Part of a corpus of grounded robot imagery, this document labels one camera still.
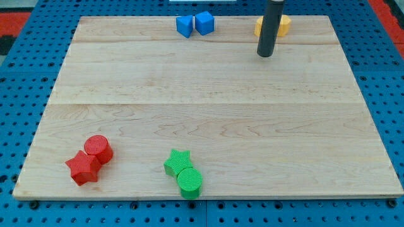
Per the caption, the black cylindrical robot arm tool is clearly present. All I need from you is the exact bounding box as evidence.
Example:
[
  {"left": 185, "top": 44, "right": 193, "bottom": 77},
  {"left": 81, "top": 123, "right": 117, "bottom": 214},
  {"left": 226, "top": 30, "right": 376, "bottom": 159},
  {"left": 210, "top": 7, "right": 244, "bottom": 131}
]
[{"left": 257, "top": 0, "right": 285, "bottom": 57}]

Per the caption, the blue cube block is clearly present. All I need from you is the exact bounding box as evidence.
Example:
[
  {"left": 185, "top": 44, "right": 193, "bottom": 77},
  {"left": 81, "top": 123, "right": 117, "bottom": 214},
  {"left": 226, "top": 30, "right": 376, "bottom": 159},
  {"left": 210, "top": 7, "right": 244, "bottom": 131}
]
[{"left": 195, "top": 11, "right": 215, "bottom": 35}]

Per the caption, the green star block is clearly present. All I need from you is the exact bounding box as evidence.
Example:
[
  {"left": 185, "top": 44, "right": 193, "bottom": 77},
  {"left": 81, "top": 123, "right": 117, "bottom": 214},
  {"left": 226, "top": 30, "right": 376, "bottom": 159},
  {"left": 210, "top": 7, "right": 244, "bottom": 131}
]
[{"left": 163, "top": 149, "right": 193, "bottom": 177}]

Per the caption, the green cylinder block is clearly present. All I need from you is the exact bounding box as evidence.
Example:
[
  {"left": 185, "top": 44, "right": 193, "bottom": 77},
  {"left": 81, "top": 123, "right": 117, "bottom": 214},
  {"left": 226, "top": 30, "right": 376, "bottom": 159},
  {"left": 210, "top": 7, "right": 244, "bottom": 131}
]
[{"left": 177, "top": 168, "right": 203, "bottom": 200}]

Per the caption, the blue triangular prism block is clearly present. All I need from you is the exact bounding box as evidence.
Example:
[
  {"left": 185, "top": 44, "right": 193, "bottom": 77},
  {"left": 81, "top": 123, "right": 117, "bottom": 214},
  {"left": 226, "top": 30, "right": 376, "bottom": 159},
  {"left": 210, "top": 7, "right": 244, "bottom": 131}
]
[{"left": 175, "top": 15, "right": 193, "bottom": 38}]

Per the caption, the light wooden board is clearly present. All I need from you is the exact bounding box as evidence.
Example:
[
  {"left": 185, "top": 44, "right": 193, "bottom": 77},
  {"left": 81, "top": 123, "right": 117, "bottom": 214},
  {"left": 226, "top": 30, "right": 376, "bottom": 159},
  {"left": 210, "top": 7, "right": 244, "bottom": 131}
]
[{"left": 13, "top": 16, "right": 403, "bottom": 201}]

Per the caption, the red cylinder block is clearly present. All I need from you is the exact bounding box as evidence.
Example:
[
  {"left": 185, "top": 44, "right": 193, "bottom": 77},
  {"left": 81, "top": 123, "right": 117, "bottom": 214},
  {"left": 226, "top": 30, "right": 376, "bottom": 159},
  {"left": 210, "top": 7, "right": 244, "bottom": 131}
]
[{"left": 84, "top": 135, "right": 114, "bottom": 165}]

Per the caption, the yellow hexagon block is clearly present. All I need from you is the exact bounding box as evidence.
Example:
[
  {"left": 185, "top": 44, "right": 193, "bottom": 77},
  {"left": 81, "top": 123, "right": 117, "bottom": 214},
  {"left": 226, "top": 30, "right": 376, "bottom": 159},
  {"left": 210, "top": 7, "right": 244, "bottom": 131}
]
[{"left": 254, "top": 15, "right": 292, "bottom": 37}]

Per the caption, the red star block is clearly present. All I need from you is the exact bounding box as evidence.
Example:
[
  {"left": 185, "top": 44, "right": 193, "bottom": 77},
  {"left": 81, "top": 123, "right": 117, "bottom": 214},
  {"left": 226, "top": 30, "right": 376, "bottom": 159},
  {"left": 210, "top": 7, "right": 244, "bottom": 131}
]
[{"left": 65, "top": 150, "right": 102, "bottom": 186}]

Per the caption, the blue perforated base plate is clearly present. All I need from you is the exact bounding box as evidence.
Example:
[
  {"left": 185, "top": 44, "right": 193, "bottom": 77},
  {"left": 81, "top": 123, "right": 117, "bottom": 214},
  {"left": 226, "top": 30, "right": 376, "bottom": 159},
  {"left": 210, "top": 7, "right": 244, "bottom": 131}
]
[{"left": 1, "top": 1, "right": 403, "bottom": 226}]

